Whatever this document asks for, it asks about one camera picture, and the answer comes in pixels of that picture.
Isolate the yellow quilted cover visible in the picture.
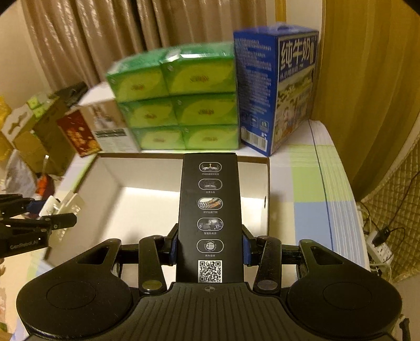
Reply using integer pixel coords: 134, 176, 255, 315
360, 144, 420, 283

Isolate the blue milk carton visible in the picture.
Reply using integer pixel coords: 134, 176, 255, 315
233, 23, 319, 157

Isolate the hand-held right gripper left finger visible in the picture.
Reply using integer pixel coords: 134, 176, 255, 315
76, 226, 180, 295

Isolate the yellow curtain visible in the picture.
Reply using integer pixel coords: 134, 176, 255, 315
311, 0, 420, 205

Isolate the clear plastic bag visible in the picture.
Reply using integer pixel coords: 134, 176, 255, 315
0, 148, 40, 197

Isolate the white plastic holder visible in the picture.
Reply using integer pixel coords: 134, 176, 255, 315
39, 191, 85, 244

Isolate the white product box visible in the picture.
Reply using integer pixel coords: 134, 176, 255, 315
78, 82, 141, 153

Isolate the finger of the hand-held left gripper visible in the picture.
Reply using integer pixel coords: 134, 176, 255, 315
0, 212, 78, 234
0, 193, 36, 219

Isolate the tall black product box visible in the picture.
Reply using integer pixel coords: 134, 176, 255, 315
175, 152, 247, 283

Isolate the checked cloth desktop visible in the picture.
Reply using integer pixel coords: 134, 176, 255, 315
0, 118, 406, 341

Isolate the beige curtain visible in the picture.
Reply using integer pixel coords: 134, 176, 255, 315
20, 0, 326, 110

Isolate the red printed box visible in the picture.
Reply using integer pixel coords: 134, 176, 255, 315
56, 109, 101, 158

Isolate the white cardboard box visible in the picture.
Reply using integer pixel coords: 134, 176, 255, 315
43, 151, 271, 263

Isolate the brown cardboard box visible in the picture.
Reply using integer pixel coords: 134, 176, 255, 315
13, 98, 77, 176

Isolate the white and green carton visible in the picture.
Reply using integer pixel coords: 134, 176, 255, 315
0, 92, 50, 142

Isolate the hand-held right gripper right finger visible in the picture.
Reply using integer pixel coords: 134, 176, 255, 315
242, 226, 338, 293

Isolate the white power strip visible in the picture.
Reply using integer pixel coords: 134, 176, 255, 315
365, 230, 393, 263

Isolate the orange small object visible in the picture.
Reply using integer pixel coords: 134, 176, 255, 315
37, 175, 56, 195

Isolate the stack of green tissue packs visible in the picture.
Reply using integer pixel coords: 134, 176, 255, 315
106, 41, 239, 152

